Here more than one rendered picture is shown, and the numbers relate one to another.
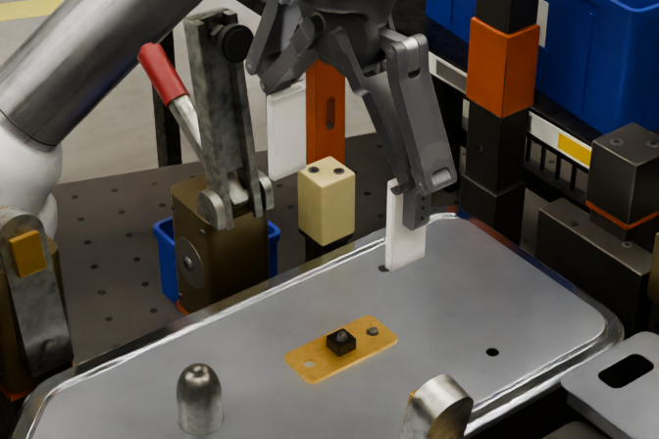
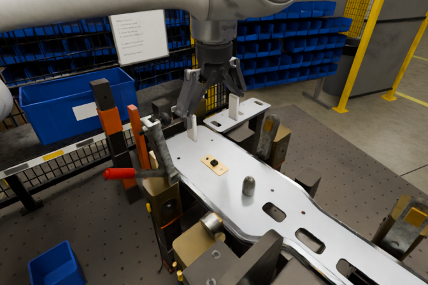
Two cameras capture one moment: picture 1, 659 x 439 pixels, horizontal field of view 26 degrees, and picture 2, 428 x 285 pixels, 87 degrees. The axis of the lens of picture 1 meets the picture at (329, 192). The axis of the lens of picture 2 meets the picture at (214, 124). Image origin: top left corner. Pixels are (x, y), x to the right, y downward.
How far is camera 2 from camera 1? 1.01 m
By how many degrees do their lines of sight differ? 75
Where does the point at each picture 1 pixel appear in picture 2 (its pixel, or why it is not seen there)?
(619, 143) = (160, 104)
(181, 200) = (162, 191)
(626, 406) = (226, 124)
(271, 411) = (241, 176)
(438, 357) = (214, 147)
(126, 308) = not seen: outside the picture
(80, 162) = not seen: outside the picture
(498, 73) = (117, 119)
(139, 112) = not seen: outside the picture
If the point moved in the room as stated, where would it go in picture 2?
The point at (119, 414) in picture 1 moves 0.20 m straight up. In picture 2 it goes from (251, 212) to (261, 141)
